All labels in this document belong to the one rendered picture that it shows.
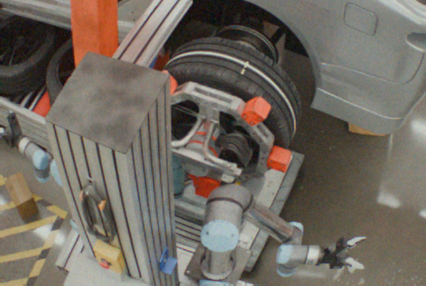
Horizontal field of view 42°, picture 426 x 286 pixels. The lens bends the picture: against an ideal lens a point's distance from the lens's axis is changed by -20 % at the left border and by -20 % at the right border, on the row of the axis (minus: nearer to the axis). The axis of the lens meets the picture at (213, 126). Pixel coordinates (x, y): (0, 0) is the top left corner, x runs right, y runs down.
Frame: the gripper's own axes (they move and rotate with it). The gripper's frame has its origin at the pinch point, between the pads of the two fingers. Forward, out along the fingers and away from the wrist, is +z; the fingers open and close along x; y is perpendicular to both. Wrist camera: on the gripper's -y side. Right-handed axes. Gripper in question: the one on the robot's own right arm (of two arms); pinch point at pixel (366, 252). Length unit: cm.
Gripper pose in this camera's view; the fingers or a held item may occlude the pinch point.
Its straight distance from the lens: 226.8
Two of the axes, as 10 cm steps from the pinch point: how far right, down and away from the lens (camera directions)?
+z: 9.9, 1.2, -0.5
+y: -0.5, 7.1, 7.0
